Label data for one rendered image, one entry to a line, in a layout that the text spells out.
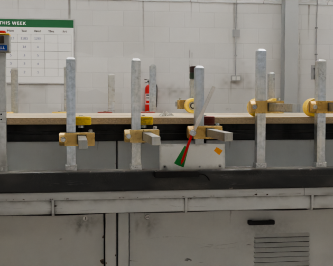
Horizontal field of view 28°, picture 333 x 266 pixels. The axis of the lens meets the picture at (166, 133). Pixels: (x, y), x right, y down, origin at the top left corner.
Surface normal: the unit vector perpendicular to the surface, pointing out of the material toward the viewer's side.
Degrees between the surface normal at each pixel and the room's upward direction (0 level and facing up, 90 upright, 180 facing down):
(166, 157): 90
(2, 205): 90
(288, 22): 90
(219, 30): 90
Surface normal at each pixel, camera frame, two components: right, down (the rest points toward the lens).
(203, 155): 0.14, 0.05
